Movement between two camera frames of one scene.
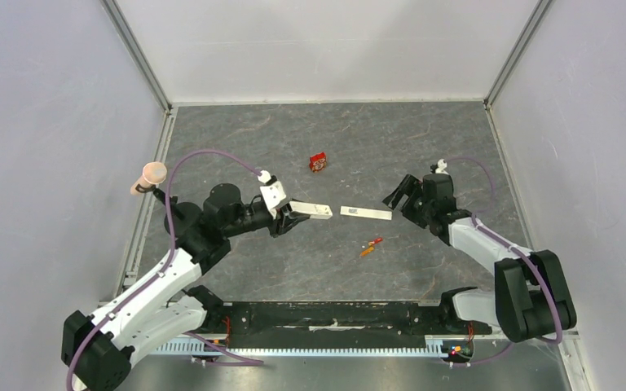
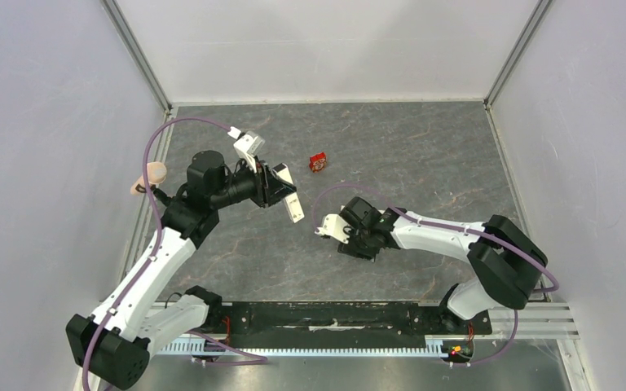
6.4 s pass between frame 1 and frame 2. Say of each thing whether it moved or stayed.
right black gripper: moved
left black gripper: moved
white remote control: moved
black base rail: stayed
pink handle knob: stayed
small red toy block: stayed
